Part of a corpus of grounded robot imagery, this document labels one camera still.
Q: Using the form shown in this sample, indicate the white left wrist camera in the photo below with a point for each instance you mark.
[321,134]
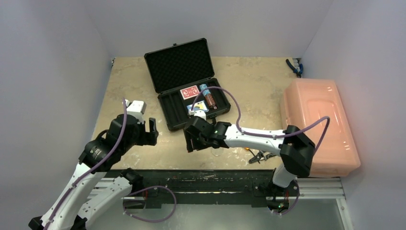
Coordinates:
[135,107]

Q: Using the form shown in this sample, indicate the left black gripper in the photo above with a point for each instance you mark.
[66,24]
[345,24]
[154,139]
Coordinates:
[147,138]

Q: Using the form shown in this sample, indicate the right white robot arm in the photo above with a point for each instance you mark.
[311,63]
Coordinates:
[292,145]

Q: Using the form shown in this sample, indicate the aluminium frame rails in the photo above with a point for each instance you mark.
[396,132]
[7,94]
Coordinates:
[253,189]

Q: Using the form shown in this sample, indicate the blue playing card deck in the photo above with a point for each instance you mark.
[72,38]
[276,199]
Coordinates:
[198,108]

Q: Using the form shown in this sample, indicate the blue poker chip stack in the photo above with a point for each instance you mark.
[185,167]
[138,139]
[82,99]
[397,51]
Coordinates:
[203,87]

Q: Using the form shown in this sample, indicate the red playing card deck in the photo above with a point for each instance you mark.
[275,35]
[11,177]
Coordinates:
[189,92]

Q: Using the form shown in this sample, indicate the black poker set case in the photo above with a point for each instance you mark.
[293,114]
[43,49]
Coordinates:
[177,72]

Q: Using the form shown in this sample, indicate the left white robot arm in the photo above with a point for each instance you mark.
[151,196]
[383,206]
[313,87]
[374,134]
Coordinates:
[73,210]

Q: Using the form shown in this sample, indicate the blue handled pliers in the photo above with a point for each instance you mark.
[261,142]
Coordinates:
[297,70]

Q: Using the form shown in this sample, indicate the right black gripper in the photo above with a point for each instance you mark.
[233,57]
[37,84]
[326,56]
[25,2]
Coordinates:
[193,132]

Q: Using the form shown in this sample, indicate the black table front rail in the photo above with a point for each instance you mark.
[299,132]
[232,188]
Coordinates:
[161,174]

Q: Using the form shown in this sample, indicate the black wire stripper pliers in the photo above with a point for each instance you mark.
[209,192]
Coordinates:
[261,156]

